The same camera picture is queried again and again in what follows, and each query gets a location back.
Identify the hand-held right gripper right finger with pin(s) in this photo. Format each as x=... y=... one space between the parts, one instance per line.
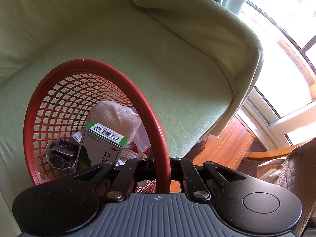
x=176 y=169

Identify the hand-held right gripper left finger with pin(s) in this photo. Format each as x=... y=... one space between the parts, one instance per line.
x=128 y=175

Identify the red plastic mesh basket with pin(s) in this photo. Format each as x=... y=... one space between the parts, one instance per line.
x=161 y=153

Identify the green and grey medicine box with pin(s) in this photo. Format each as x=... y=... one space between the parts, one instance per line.
x=98 y=150

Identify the clear plastic bag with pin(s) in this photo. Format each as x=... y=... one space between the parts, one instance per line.
x=143 y=138

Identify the white box with green print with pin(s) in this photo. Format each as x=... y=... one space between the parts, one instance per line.
x=77 y=138

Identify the purple scrunchie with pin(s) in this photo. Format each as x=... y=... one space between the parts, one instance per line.
x=60 y=155

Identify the sofa with green cover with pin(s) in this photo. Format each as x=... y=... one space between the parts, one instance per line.
x=172 y=66

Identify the chair with quilted cover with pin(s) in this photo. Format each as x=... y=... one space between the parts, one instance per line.
x=296 y=165

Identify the window frame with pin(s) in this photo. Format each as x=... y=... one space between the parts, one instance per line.
x=279 y=123

